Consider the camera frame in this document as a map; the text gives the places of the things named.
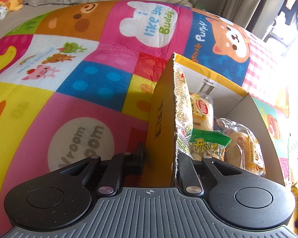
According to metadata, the yellow cardboard box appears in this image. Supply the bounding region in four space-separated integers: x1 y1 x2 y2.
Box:
140 53 288 187

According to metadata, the clear sesame grain bag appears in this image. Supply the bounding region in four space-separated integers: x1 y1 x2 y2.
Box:
173 67 194 154

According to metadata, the packaged bread bun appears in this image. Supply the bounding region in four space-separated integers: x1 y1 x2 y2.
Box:
216 118 265 176

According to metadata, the green snack bag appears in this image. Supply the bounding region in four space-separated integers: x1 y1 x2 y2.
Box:
189 129 231 161

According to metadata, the colourful cartoon play mat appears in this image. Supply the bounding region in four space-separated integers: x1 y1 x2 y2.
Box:
0 1 289 236

